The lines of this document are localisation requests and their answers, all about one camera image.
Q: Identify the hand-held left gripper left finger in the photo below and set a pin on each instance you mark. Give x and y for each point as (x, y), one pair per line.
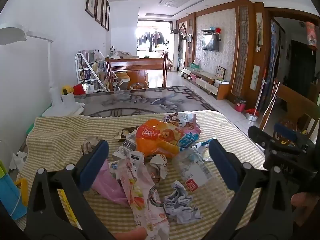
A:
(95, 162)

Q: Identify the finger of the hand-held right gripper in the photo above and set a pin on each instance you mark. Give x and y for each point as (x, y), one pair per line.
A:
(285, 132)
(257, 135)

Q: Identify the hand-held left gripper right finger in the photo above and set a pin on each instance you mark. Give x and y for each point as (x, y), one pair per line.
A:
(222, 165)

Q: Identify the brown paper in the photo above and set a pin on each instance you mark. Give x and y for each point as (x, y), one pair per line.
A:
(88, 143)

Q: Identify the white crinkled wrapper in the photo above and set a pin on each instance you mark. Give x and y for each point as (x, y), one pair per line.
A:
(206, 152)

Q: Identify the small blue white sachet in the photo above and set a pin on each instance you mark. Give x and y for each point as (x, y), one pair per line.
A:
(116, 166)

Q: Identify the pink plastic bag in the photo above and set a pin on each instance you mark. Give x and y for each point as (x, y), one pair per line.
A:
(107, 187)

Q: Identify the white drink carton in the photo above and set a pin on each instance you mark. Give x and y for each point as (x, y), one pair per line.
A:
(125, 152)

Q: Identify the blue white snack packet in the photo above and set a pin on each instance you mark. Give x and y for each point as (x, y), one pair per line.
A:
(190, 137)

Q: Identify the white grey wrapper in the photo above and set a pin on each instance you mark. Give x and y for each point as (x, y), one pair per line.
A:
(131, 138)

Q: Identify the dark brown wrapper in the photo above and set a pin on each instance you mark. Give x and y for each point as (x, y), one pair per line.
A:
(128, 131)

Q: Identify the blue white paper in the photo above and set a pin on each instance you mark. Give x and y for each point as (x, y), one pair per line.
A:
(180, 205)

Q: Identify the strawberry print wrapper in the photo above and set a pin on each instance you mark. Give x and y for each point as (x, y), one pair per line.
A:
(140, 200)

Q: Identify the white printed wrapper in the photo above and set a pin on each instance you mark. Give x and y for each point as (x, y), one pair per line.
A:
(180, 118)

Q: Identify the orange snack bag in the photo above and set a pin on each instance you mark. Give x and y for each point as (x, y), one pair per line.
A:
(155, 135)

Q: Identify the person's right hand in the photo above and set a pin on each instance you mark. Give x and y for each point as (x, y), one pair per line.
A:
(300, 205)

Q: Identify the person's left hand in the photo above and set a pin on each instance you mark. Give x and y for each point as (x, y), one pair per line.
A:
(130, 235)

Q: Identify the metal basin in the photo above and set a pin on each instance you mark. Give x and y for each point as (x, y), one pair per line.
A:
(251, 118)

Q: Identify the red bucket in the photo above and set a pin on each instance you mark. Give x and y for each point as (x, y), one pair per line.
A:
(240, 107)

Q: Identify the carved wooden chair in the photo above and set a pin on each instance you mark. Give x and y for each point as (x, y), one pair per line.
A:
(290, 97)

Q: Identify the yellow striped table cloth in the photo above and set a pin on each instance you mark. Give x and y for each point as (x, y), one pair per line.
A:
(62, 140)

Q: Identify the wooden television cabinet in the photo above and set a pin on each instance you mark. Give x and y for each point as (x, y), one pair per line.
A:
(212, 85)

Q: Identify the white pen holder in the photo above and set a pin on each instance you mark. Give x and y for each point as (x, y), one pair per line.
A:
(68, 100)

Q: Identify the dark entrance door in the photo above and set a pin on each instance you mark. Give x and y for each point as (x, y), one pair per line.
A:
(301, 65)

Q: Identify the small framed colourful picture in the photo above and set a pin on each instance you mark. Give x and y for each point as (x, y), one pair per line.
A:
(220, 72)

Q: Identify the red round object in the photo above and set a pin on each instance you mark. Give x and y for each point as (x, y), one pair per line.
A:
(78, 90)

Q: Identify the grey patterned table cover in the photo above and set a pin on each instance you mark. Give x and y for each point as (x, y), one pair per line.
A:
(140, 102)

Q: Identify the yellow plastic clip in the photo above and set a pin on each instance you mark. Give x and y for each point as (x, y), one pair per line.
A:
(24, 192)

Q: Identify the white crumpled tissue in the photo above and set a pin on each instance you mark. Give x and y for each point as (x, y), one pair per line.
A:
(17, 160)

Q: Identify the yellow tape roll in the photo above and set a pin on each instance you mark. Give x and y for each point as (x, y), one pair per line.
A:
(65, 90)

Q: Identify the blue hanging banner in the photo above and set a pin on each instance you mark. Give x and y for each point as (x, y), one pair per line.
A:
(273, 42)

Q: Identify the blue box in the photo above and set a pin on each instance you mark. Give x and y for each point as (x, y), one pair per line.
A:
(10, 195)

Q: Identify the wooden slat back chair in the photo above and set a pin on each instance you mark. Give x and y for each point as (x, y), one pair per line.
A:
(136, 66)

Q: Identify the white desk lamp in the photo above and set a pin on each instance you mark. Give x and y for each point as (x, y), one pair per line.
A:
(51, 62)

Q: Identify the white standing air conditioner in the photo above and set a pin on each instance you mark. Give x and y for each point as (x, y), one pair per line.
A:
(178, 52)

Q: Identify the hanging clothes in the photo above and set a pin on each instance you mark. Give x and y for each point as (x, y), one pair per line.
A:
(152, 38)

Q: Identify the square ceiling light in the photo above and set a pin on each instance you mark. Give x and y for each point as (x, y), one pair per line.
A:
(175, 0)

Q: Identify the short wall scroll painting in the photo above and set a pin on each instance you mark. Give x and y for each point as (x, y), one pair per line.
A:
(255, 77)

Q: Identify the wall mounted television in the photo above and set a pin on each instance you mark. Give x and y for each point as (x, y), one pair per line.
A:
(210, 42)

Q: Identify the long wall scroll painting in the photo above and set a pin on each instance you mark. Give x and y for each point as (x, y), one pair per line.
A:
(259, 30)

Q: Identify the wall shelf with ornaments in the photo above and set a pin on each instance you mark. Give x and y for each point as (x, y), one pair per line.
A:
(210, 31)

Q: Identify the round wall clock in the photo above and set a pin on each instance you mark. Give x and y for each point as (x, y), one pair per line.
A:
(189, 38)

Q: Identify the diamond wall decoration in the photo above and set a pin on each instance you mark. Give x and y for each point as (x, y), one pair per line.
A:
(183, 28)

